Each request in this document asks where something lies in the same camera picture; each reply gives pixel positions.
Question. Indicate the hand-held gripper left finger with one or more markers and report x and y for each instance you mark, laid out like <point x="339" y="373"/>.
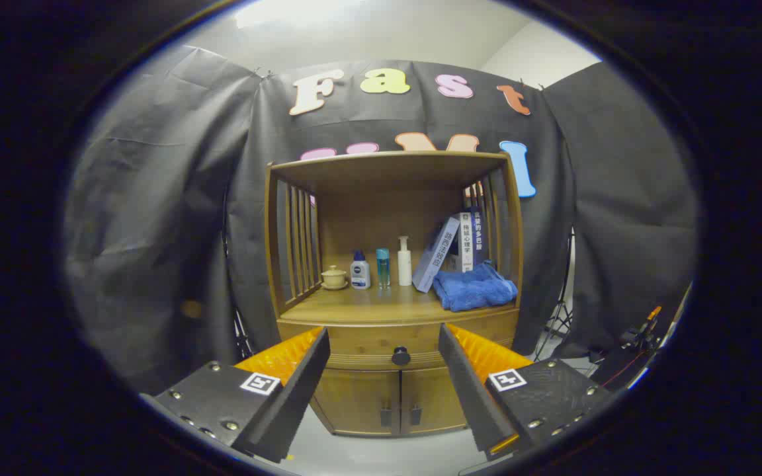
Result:
<point x="298" y="390"/>

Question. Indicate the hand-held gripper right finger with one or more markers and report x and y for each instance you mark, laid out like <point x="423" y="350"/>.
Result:
<point x="467" y="390"/>

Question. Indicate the wooden drawer with black knob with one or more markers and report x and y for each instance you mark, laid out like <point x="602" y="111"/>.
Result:
<point x="361" y="340"/>

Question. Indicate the wooden cabinet door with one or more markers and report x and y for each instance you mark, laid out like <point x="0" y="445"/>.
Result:
<point x="430" y="396"/>
<point x="361" y="400"/>

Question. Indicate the wooden countertop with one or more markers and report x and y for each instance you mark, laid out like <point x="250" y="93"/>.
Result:
<point x="368" y="304"/>

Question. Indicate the wooden cabinet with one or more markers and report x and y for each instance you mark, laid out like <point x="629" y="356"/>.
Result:
<point x="387" y="172"/>

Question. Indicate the black light stand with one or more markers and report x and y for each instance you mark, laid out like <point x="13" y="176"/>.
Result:
<point x="243" y="340"/>
<point x="558" y="320"/>

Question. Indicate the blue towel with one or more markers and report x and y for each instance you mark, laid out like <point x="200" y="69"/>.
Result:
<point x="473" y="287"/>

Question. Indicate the cream lidded teacup with saucer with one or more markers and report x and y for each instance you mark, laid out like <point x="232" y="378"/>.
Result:
<point x="334" y="276"/>

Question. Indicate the white bottle with blue cap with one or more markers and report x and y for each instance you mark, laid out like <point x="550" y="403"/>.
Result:
<point x="360" y="274"/>

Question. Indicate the white pump bottle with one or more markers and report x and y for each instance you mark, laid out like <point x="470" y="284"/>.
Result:
<point x="405" y="268"/>

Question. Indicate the light grey book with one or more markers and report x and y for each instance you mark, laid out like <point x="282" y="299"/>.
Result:
<point x="435" y="254"/>

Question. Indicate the white spine book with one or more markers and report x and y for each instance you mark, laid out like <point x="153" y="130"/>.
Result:
<point x="466" y="244"/>

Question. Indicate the clear blue bottle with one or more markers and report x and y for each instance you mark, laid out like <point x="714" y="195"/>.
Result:
<point x="383" y="268"/>

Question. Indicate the dark blue book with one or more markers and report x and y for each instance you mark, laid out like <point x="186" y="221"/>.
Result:
<point x="479" y="238"/>

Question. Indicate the orange clamp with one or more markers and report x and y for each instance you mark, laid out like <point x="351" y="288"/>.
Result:
<point x="653" y="313"/>

